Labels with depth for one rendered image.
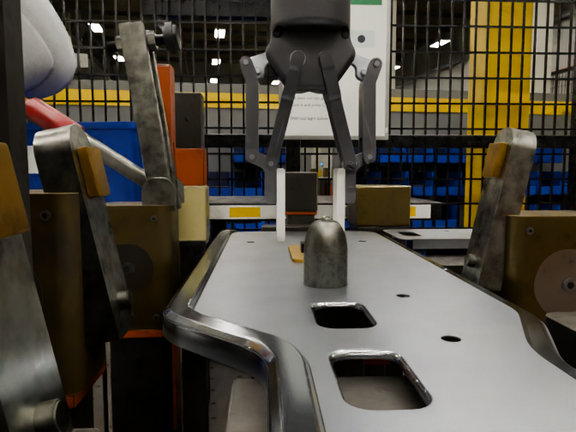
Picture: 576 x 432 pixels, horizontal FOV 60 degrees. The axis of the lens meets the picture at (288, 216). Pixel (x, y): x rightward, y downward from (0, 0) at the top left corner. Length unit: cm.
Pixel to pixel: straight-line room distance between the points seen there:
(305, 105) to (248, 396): 86
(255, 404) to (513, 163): 32
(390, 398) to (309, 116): 85
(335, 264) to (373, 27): 79
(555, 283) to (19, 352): 40
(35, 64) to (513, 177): 71
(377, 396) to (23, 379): 13
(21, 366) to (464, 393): 15
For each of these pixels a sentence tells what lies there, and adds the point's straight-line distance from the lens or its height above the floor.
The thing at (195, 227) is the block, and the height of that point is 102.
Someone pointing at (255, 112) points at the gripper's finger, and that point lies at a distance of 47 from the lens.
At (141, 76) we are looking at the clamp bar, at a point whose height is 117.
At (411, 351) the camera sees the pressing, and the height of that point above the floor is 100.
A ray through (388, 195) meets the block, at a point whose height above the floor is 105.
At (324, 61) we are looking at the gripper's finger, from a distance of 48.
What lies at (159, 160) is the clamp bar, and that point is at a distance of 48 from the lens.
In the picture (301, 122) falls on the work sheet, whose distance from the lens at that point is 103.
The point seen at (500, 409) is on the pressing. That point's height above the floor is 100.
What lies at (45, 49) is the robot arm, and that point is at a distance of 91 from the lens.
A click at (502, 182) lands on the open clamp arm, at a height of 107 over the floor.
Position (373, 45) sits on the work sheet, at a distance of 108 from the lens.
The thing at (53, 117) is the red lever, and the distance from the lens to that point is 51.
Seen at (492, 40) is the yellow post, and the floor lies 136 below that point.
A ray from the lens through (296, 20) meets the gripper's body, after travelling 47.
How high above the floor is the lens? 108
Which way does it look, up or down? 5 degrees down
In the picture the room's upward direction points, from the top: straight up
